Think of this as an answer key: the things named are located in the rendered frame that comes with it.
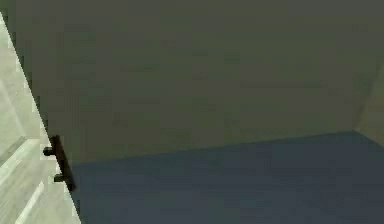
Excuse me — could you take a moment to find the pale grey room door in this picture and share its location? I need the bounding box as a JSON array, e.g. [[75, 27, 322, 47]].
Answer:
[[0, 11, 83, 224]]

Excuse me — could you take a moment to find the black door handle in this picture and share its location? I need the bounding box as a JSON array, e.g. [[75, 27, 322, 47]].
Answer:
[[42, 134, 77, 193]]

